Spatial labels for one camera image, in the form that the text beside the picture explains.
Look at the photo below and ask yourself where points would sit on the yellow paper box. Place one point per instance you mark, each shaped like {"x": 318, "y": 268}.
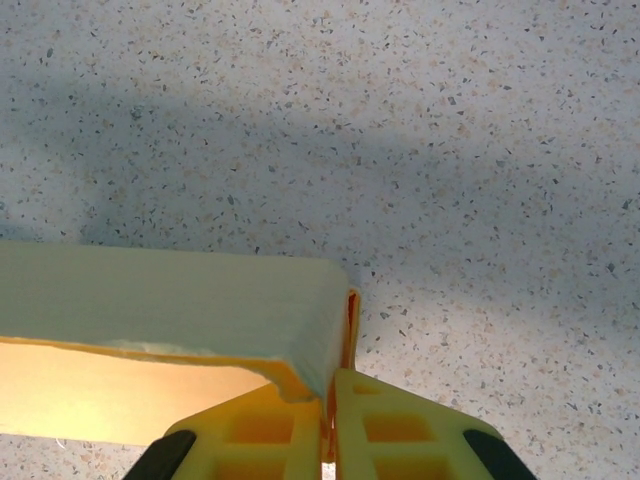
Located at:
{"x": 150, "y": 300}

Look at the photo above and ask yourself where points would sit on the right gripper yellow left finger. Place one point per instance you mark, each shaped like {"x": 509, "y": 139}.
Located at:
{"x": 260, "y": 440}

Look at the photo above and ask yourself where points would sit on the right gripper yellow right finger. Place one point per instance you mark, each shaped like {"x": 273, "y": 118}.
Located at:
{"x": 400, "y": 440}

